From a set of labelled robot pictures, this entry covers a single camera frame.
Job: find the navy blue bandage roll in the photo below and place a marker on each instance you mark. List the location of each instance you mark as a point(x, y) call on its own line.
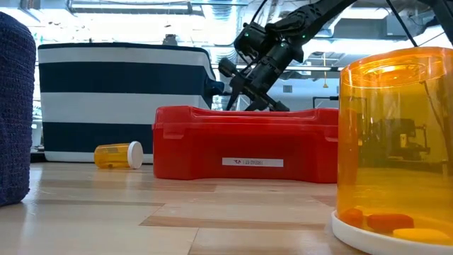
point(16, 113)

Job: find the large amber pill bottle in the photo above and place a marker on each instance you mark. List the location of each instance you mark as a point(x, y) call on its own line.
point(396, 148)

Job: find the orange red pill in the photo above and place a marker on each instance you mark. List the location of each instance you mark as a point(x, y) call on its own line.
point(352, 217)

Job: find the black metal bracket stand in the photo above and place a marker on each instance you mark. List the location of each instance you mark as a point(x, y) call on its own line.
point(322, 98)

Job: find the yellow hanging pendant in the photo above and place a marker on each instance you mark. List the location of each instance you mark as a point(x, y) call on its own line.
point(325, 84)

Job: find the red plastic first aid case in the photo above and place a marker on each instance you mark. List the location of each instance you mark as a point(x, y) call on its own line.
point(244, 141)

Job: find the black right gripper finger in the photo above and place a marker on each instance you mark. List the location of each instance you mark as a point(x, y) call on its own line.
point(256, 105)
point(235, 90)

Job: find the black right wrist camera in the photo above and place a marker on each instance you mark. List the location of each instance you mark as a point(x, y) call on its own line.
point(251, 40)

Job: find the dark red pill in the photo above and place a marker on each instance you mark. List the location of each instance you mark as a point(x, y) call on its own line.
point(389, 222)

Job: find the small amber pill bottle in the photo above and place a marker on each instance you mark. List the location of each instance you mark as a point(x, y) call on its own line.
point(113, 156)

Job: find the navy white striped fabric basket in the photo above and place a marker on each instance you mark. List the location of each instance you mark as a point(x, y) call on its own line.
point(117, 78)

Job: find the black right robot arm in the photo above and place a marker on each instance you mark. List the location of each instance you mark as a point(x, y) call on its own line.
point(311, 17)

